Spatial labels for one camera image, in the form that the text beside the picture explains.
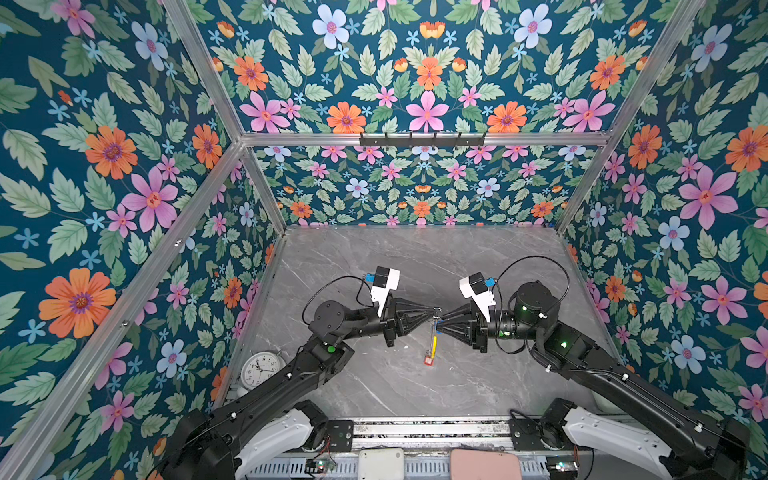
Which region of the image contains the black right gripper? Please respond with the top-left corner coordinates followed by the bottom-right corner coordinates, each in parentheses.
top-left (437, 303), bottom-right (543, 357)

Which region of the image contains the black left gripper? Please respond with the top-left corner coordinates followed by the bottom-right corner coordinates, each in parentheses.
top-left (338, 293), bottom-right (436, 350)

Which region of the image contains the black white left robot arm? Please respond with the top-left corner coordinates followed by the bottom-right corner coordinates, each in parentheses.
top-left (150, 295), bottom-right (434, 479)

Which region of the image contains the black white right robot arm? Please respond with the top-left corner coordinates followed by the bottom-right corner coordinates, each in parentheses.
top-left (437, 281), bottom-right (750, 479)

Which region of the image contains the pink plastic box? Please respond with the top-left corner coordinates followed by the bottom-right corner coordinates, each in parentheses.
top-left (449, 449), bottom-right (523, 480)

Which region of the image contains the white plastic box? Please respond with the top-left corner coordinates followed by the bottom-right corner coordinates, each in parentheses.
top-left (357, 448), bottom-right (405, 480)

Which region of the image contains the white alarm clock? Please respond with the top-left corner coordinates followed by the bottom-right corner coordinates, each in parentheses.
top-left (240, 351), bottom-right (286, 390)

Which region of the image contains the right small circuit board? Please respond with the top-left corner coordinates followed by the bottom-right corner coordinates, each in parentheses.
top-left (546, 459), bottom-right (579, 480)

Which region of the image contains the small green circuit board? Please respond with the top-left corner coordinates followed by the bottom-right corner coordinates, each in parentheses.
top-left (304, 459), bottom-right (337, 477)

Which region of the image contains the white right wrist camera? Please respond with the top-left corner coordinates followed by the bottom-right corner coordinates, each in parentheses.
top-left (459, 272), bottom-right (496, 322)

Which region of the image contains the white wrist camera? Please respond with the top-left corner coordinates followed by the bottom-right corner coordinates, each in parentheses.
top-left (365, 266), bottom-right (401, 318)
top-left (459, 272), bottom-right (496, 322)

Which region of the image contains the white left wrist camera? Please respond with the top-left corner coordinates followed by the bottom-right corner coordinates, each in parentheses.
top-left (365, 266), bottom-right (401, 318)

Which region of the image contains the left camera black cable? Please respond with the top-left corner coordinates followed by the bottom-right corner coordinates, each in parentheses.
top-left (301, 275), bottom-right (373, 328)

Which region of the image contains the camera black cable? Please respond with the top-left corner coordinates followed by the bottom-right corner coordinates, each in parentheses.
top-left (493, 255), bottom-right (571, 307)
top-left (301, 275), bottom-right (373, 328)

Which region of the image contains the right camera black cable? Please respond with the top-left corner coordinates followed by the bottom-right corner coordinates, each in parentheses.
top-left (493, 255), bottom-right (571, 307)

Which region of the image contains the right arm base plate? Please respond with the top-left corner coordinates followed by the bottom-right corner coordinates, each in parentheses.
top-left (508, 418), bottom-right (555, 451)

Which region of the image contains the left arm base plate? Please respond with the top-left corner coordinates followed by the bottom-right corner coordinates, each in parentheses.
top-left (300, 420), bottom-right (355, 453)

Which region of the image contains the black wall hook rack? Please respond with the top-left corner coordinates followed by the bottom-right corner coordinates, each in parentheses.
top-left (358, 132), bottom-right (486, 149)

